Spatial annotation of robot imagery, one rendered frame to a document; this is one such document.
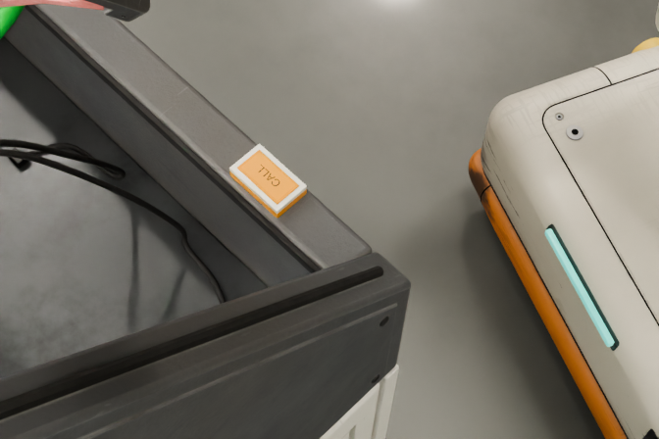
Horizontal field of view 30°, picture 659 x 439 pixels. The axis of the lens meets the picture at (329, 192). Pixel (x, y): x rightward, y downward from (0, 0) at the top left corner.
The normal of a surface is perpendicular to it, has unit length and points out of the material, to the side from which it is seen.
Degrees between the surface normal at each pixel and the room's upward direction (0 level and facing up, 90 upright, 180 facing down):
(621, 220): 0
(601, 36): 0
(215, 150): 0
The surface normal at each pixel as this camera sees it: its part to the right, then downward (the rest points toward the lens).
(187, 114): 0.02, -0.48
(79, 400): 0.50, -0.77
